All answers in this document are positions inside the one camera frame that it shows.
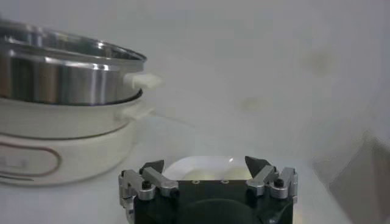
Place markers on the white side desk with laptop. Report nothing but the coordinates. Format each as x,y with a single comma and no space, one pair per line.
359,182

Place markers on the stainless steel steamer basket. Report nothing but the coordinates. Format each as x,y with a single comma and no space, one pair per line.
61,82

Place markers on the white electric cooking pot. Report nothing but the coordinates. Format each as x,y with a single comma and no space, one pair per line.
76,152

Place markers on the white round plate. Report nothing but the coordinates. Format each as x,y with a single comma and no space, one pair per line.
198,165

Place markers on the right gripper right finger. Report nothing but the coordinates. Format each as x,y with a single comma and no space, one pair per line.
274,184

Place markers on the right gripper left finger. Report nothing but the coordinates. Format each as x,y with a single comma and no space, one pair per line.
146,185

